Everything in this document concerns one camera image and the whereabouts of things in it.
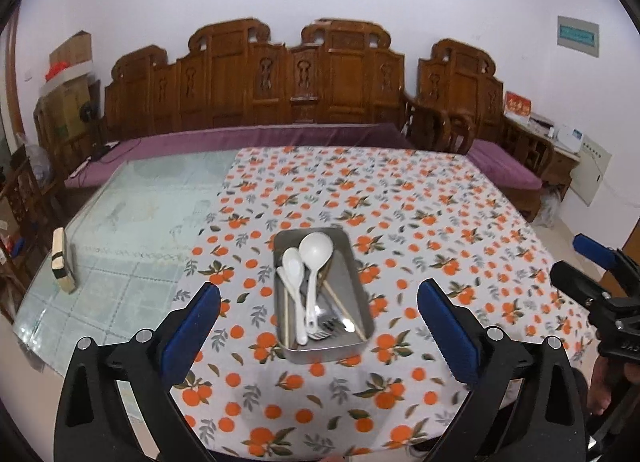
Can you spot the stacked cardboard boxes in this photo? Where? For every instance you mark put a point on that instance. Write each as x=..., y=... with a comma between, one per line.
x=65, y=109

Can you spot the grey metal tray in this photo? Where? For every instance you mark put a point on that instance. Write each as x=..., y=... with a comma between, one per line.
x=344, y=279

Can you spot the wooden framed glass door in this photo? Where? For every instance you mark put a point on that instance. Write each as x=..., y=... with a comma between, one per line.
x=12, y=120

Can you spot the purple armchair cushion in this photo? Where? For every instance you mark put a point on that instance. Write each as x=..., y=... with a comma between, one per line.
x=501, y=168

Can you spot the red calendar card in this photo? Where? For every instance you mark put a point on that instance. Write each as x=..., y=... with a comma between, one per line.
x=517, y=105

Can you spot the plastic bag on floor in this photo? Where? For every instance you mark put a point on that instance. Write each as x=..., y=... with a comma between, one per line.
x=550, y=203

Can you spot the white plastic soup spoon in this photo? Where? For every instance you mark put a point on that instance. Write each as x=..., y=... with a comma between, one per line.
x=294, y=270

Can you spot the orange print tablecloth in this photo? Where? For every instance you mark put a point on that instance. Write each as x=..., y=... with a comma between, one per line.
x=407, y=216

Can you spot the white router box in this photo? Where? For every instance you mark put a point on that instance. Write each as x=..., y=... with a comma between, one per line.
x=568, y=138

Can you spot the metal fork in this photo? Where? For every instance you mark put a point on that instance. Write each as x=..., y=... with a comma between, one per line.
x=329, y=324

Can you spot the carved wooden sofa bench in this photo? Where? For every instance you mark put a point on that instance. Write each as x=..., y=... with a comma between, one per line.
x=342, y=72

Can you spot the wooden side table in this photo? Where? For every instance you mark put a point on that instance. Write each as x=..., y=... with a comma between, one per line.
x=539, y=154

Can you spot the person's right hand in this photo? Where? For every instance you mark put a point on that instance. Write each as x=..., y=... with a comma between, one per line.
x=605, y=375

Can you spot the wall electrical panel box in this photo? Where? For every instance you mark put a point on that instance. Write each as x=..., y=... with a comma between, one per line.
x=578, y=35

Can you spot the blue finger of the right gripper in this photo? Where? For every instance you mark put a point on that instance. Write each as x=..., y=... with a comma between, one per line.
x=578, y=286
x=595, y=250

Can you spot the large white wall panel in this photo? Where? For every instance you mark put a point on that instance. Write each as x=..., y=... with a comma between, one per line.
x=588, y=175

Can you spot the white round ladle spoon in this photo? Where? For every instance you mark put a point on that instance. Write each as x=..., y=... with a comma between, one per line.
x=315, y=250

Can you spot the carved wooden armchair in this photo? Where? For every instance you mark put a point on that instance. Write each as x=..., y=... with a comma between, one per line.
x=460, y=100

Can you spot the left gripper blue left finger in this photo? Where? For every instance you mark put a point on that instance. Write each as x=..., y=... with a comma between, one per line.
x=92, y=423

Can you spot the wooden chair at left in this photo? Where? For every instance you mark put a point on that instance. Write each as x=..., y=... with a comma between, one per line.
x=27, y=224

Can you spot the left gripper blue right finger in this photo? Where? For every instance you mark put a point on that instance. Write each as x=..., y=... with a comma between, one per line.
x=523, y=404

